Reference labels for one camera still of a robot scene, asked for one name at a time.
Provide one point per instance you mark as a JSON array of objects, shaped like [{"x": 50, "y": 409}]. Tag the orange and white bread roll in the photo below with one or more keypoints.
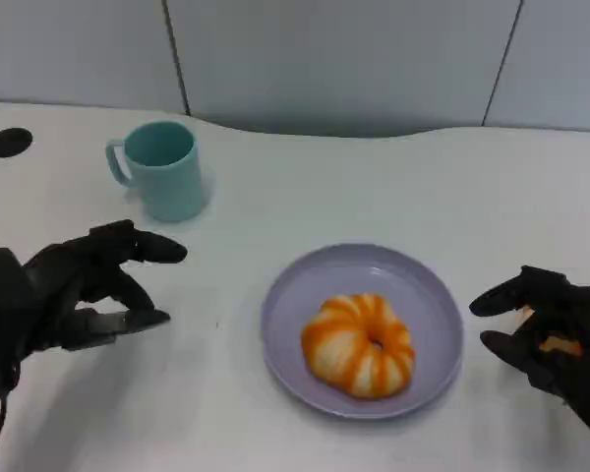
[{"x": 339, "y": 354}]

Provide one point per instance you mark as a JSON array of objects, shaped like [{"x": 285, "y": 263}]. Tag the pale green mug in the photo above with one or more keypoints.
[{"x": 172, "y": 187}]

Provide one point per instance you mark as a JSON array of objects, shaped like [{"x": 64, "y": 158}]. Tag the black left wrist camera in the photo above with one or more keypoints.
[{"x": 2, "y": 314}]

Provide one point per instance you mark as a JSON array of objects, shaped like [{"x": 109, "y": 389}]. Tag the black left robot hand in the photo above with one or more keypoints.
[{"x": 78, "y": 275}]

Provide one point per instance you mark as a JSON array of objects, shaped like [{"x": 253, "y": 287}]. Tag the small orange toy bread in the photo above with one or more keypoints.
[{"x": 560, "y": 345}]

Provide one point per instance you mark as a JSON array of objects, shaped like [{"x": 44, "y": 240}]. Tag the lilac plate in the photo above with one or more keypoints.
[{"x": 285, "y": 314}]

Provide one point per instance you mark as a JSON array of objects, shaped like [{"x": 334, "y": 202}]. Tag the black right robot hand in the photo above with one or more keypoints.
[{"x": 580, "y": 314}]

